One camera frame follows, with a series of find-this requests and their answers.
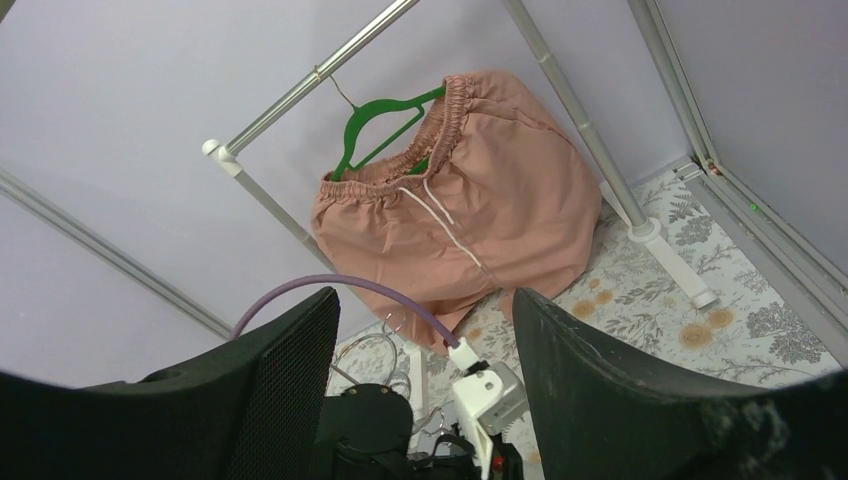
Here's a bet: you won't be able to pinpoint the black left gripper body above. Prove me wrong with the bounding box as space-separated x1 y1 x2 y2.
307 384 524 479

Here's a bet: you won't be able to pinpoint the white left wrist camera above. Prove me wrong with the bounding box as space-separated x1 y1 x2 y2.
448 338 528 479

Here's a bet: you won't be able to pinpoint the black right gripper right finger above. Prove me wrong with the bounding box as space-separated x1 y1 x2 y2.
513 288 847 479

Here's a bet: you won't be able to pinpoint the chrome wine glass rack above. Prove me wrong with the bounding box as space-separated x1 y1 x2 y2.
327 313 450 439

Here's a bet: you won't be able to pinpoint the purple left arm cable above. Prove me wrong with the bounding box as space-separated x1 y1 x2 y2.
228 274 463 351

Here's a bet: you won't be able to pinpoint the white clothes stand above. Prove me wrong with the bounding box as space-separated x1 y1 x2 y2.
202 0 718 446

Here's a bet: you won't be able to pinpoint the pink shorts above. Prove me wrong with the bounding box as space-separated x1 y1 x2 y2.
311 70 602 331

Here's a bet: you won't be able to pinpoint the green clothes hanger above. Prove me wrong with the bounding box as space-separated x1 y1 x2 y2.
329 77 447 182

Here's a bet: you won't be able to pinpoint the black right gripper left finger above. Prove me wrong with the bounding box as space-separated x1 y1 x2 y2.
1 287 340 479

